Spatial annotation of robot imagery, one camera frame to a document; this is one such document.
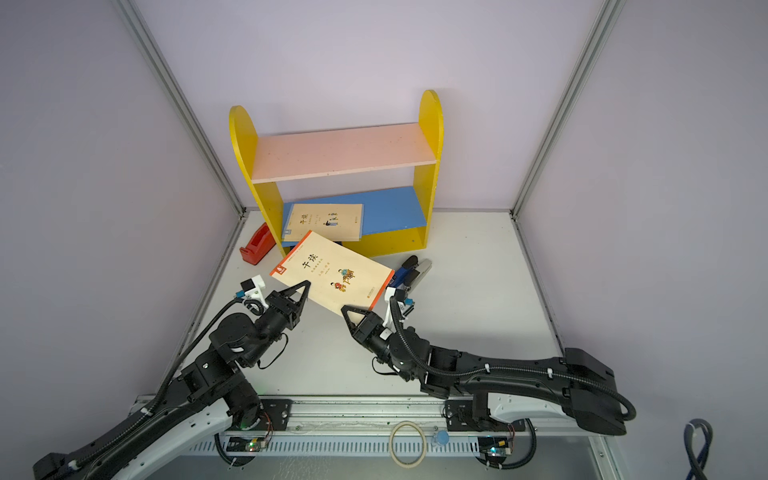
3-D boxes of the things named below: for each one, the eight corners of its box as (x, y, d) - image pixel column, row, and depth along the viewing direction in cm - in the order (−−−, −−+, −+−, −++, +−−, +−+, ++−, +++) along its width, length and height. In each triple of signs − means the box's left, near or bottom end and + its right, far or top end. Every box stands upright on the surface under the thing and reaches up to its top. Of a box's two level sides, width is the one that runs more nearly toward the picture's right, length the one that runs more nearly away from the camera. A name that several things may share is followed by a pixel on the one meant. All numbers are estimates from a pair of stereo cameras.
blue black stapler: (391, 284, 101) (391, 276, 97) (413, 259, 108) (414, 250, 104) (407, 295, 99) (408, 287, 94) (429, 269, 106) (430, 260, 101)
